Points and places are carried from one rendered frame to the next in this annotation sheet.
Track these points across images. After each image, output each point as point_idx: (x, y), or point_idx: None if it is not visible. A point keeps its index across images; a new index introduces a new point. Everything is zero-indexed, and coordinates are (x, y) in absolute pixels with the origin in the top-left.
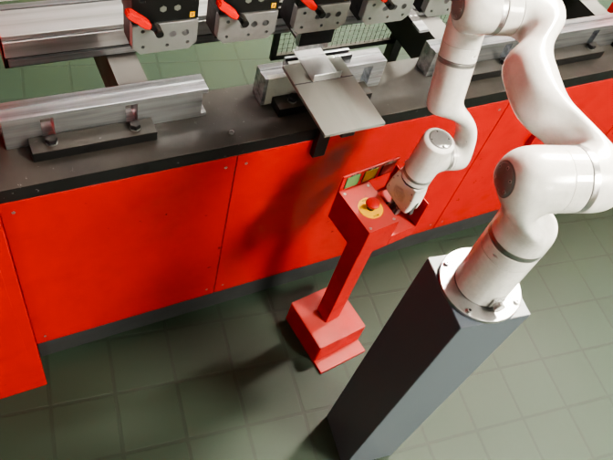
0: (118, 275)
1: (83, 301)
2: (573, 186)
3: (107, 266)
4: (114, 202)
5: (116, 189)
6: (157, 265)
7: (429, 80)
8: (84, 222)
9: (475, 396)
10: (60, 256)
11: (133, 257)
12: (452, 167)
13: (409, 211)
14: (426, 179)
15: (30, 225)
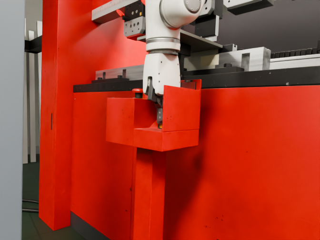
0: (93, 174)
1: (83, 187)
2: None
3: (90, 162)
4: (95, 107)
5: (96, 98)
6: (105, 179)
7: None
8: (87, 117)
9: None
10: (80, 139)
11: (98, 162)
12: (162, 5)
13: (145, 89)
14: (147, 31)
15: (76, 110)
